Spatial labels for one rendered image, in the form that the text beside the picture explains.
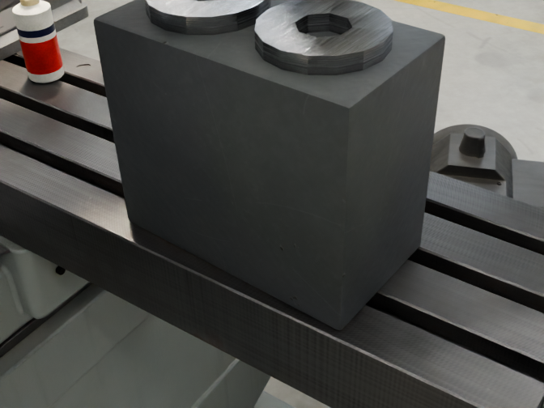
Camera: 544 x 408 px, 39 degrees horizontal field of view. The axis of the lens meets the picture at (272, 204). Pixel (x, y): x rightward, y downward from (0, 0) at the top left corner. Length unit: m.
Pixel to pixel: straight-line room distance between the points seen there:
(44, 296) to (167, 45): 0.39
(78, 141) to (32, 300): 0.18
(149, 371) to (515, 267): 0.62
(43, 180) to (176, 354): 0.48
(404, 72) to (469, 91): 2.39
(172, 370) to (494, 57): 2.25
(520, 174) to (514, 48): 1.82
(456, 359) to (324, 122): 0.20
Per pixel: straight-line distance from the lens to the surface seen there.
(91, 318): 0.94
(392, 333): 0.56
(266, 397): 1.50
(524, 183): 1.43
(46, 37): 0.89
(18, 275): 0.82
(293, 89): 0.46
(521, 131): 2.68
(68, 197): 0.71
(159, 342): 1.10
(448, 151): 1.41
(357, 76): 0.47
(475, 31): 3.35
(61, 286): 0.85
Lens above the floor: 1.37
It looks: 37 degrees down
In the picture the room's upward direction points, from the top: 2 degrees counter-clockwise
